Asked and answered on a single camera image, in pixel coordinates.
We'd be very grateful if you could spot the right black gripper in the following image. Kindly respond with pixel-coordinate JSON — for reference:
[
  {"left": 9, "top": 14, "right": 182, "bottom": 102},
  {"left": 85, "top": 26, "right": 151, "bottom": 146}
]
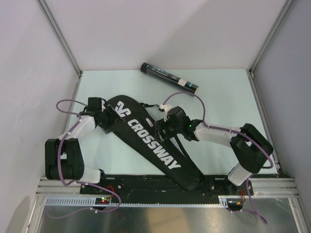
[{"left": 155, "top": 117, "right": 182, "bottom": 142}]

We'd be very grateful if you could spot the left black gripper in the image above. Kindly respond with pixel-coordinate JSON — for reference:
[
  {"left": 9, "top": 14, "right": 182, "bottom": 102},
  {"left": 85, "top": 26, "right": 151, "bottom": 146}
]
[{"left": 99, "top": 105, "right": 124, "bottom": 134}]

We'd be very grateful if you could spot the black racket bag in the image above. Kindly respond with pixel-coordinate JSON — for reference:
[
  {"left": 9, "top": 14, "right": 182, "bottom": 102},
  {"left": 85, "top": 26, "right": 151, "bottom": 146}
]
[{"left": 107, "top": 95, "right": 204, "bottom": 191}]

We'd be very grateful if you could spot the black shuttlecock tube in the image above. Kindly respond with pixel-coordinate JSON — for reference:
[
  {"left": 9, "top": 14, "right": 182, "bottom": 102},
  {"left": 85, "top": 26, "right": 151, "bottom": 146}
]
[{"left": 140, "top": 63, "right": 199, "bottom": 95}]

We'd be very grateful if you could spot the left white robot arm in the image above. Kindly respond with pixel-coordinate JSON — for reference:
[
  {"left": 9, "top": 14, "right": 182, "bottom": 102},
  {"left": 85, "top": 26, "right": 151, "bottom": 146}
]
[{"left": 45, "top": 97, "right": 123, "bottom": 194}]

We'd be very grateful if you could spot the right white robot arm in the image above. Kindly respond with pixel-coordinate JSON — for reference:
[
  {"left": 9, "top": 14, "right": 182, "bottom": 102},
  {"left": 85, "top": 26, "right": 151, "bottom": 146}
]
[{"left": 156, "top": 104, "right": 274, "bottom": 195}]

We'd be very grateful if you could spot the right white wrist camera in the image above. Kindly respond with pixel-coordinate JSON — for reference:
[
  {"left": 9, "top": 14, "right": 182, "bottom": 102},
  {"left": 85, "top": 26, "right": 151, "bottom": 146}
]
[{"left": 159, "top": 104, "right": 173, "bottom": 122}]

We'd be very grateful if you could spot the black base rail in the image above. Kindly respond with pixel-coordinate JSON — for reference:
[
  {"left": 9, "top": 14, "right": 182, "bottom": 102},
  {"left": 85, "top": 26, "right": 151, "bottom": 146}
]
[{"left": 80, "top": 173, "right": 255, "bottom": 204}]

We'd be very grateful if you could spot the white slotted cable duct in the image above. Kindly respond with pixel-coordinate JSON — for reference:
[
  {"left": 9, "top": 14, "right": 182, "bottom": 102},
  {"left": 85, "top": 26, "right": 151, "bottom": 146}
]
[{"left": 43, "top": 196, "right": 230, "bottom": 207}]

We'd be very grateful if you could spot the left aluminium corner post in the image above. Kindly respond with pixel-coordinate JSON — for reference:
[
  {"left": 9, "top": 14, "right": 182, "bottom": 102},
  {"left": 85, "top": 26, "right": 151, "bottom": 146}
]
[{"left": 36, "top": 0, "right": 83, "bottom": 78}]

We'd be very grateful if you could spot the aluminium corner post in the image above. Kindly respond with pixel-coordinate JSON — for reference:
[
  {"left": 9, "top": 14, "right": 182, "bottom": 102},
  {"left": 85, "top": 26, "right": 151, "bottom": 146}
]
[
  {"left": 36, "top": 0, "right": 83, "bottom": 78},
  {"left": 248, "top": 0, "right": 296, "bottom": 75}
]

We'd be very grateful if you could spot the right aluminium corner post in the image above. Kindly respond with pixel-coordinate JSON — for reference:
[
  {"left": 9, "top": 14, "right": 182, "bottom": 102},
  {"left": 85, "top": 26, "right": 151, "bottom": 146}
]
[{"left": 248, "top": 0, "right": 296, "bottom": 75}]

